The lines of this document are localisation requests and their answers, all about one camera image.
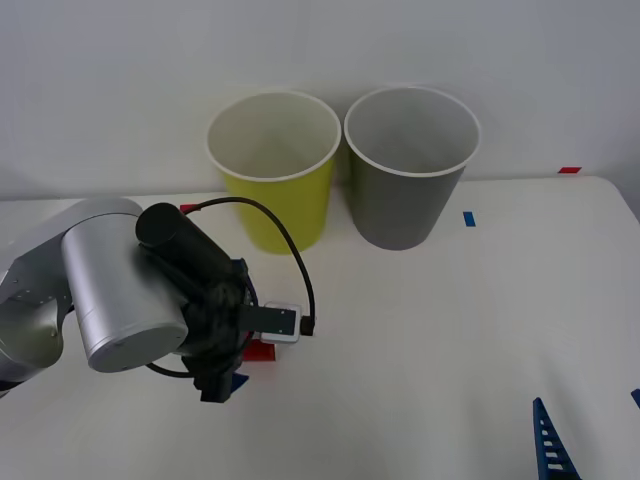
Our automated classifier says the red drink can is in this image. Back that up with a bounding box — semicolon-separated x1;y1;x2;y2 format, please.
242;338;278;365

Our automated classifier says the grey plastic bin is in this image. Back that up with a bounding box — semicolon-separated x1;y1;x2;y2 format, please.
342;86;481;253

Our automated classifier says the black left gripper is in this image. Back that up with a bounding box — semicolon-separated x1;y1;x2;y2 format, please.
181;256;260;404

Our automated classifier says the pale grey left wrist camera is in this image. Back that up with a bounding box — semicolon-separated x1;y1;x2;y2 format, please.
238;300;305;345

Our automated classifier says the yellow-green plastic bin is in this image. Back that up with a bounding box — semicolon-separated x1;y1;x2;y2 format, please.
206;91;343;257

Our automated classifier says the black left wrist camera cable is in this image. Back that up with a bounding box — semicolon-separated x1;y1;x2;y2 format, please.
147;197;318;380

